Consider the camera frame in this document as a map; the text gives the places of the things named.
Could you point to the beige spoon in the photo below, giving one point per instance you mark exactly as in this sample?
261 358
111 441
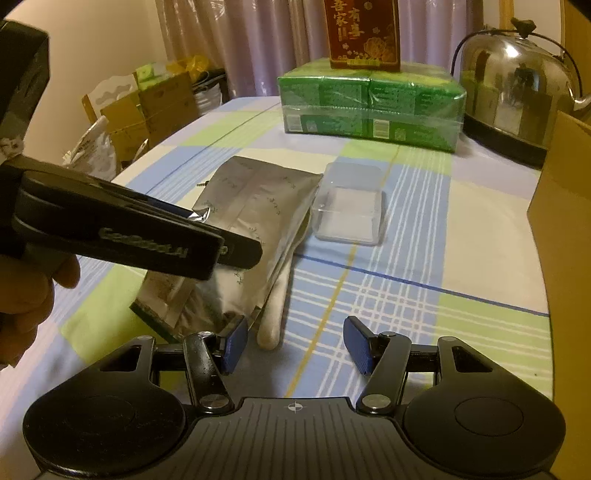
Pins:
272 314

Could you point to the yellow plastic bag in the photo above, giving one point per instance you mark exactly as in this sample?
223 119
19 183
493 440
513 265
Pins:
187 65

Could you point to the white scalloped board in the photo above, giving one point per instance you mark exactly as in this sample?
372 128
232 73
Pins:
108 94

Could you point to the clear plastic box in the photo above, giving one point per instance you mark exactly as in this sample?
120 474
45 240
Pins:
348 207

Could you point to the green tissue multipack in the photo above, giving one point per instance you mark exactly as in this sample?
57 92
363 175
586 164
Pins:
369 106

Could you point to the person's left hand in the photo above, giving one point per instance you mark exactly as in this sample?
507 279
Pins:
27 314

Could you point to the small green box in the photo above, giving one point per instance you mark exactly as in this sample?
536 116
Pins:
145 74

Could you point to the stainless steel kettle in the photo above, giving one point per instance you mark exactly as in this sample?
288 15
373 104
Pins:
512 87

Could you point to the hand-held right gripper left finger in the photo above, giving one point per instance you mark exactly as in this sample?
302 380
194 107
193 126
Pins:
235 344

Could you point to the brown cardboard carton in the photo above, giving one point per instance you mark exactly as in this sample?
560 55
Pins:
168 104
124 131

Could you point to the pale purple curtain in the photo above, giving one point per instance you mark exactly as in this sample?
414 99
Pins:
263 41

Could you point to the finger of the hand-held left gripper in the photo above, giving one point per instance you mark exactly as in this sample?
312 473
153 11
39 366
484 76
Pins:
242 253
138 198

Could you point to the wooden door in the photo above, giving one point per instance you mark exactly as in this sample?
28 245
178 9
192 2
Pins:
579 55

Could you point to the cardboard box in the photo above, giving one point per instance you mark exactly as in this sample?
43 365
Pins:
568 240

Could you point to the checked tablecloth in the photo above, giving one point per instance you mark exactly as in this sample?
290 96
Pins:
415 277

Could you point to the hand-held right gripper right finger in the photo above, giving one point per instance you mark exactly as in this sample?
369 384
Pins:
358 346

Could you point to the white plastic bag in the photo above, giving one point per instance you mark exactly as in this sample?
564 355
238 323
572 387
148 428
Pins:
90 150

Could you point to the red printed box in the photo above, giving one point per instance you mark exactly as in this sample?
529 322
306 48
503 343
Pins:
362 32

